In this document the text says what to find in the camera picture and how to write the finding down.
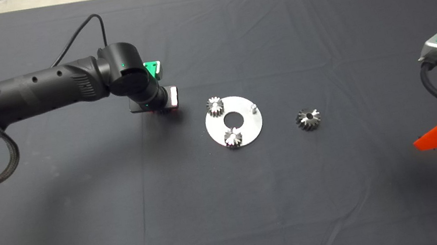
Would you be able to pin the round metal plate with pins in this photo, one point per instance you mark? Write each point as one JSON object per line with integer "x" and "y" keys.
{"x": 248, "y": 129}

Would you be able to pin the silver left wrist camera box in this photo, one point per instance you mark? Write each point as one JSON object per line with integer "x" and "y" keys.
{"x": 159, "y": 70}

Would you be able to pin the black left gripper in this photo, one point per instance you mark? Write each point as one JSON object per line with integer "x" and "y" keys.
{"x": 153, "y": 102}

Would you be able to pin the large steel gear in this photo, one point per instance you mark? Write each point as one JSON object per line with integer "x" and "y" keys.
{"x": 314, "y": 124}

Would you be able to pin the dark grey table cloth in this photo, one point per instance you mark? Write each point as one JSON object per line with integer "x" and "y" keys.
{"x": 233, "y": 208}

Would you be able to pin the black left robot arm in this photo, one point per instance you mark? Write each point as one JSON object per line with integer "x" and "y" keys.
{"x": 39, "y": 88}

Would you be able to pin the green left camera mount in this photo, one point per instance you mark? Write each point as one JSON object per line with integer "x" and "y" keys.
{"x": 149, "y": 67}

